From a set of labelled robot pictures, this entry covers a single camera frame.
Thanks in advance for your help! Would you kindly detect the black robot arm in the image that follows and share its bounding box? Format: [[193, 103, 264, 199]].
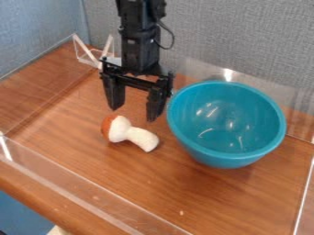
[[99, 0, 174, 122]]

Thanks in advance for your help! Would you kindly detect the clear acrylic corner bracket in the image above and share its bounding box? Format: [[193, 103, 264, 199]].
[[73, 34, 114, 70]]

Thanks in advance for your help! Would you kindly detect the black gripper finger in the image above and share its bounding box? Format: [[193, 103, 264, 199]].
[[102, 74, 126, 110], [146, 85, 167, 122]]

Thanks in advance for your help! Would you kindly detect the brown and white toy mushroom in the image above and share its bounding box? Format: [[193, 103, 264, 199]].
[[101, 115, 159, 152]]

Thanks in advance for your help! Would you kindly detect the clear acrylic back barrier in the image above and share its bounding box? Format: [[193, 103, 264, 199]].
[[173, 57, 314, 144]]

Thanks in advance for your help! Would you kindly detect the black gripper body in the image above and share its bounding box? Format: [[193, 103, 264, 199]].
[[98, 28, 175, 99]]

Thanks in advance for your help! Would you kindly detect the black cable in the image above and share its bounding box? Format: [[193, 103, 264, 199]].
[[154, 19, 177, 51]]

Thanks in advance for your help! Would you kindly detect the clear acrylic barrier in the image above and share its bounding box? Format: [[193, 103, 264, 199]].
[[173, 57, 314, 144], [0, 133, 193, 235]]

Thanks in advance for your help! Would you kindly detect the clear acrylic front barrier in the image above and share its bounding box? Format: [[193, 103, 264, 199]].
[[0, 133, 193, 235]]

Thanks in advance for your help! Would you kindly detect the blue plastic bowl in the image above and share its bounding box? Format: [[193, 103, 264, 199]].
[[167, 81, 288, 169]]

